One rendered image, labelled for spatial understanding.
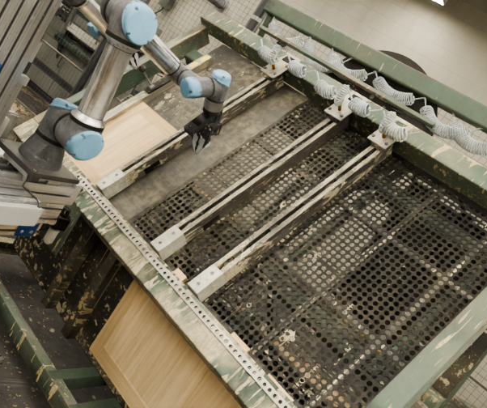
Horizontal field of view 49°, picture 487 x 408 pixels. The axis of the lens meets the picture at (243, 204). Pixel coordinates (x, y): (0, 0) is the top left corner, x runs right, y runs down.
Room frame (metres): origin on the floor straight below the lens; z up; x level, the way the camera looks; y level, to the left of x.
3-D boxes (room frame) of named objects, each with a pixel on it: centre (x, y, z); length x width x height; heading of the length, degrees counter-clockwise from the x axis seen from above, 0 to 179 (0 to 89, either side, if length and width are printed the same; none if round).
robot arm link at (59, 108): (1.80, 0.68, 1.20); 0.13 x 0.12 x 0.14; 54
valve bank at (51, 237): (2.29, 0.81, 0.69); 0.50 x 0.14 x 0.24; 56
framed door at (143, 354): (2.03, -0.16, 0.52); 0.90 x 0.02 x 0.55; 56
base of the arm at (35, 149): (1.80, 0.68, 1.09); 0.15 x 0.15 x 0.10
